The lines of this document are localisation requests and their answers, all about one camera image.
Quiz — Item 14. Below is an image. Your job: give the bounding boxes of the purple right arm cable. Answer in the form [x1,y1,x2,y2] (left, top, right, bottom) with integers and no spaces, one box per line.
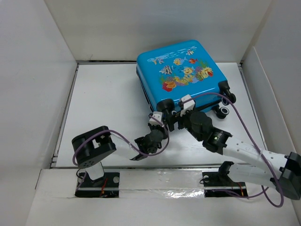
[188,92,285,208]

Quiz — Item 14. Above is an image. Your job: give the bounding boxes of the blue hard-shell suitcase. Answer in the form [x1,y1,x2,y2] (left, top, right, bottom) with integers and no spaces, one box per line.
[136,40,236,119]

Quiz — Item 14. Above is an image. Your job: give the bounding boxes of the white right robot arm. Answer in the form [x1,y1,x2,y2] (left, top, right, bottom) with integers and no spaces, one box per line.
[165,110,301,200]

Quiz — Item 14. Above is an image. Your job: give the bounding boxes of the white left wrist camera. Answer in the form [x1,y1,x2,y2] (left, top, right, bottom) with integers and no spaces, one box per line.
[148,112,164,129]

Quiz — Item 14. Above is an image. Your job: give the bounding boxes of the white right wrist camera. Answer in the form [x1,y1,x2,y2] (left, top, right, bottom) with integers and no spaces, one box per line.
[178,95,195,116]

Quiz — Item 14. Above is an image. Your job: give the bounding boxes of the aluminium mounting rail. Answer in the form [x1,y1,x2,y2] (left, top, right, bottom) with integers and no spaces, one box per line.
[46,164,273,170]

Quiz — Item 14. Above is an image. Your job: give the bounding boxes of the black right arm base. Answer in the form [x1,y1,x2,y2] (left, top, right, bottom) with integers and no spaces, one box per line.
[199,171,248,198]

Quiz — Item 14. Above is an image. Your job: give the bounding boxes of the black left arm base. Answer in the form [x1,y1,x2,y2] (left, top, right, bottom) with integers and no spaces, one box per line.
[75,172,120,198]

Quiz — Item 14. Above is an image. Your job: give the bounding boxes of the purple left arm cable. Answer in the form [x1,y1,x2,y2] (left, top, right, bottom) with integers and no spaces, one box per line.
[71,114,170,196]

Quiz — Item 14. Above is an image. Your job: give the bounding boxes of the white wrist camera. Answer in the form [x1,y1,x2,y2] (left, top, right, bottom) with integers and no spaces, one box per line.
[148,112,164,129]
[178,95,195,116]

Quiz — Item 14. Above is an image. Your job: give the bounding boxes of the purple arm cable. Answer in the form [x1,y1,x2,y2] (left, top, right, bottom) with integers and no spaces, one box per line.
[71,114,170,196]
[188,92,285,208]

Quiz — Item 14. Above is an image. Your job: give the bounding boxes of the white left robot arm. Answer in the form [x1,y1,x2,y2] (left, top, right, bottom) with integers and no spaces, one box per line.
[71,125,170,189]

